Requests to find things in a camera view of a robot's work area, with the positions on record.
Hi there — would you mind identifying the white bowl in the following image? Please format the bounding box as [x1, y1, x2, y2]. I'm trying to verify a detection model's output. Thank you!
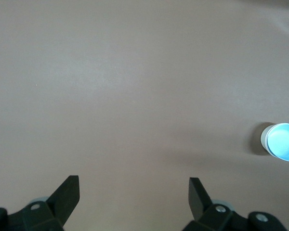
[260, 124, 277, 155]

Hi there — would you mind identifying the brown table cloth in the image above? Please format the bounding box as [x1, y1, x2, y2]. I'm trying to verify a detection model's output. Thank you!
[0, 0, 289, 231]

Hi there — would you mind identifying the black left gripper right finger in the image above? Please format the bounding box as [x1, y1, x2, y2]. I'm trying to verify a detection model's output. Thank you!
[182, 177, 287, 231]

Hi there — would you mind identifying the light blue bowl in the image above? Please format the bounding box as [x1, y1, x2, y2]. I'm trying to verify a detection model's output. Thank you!
[266, 123, 289, 162]

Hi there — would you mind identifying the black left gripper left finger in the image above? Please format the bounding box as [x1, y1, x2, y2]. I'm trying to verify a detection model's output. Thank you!
[0, 175, 80, 231]

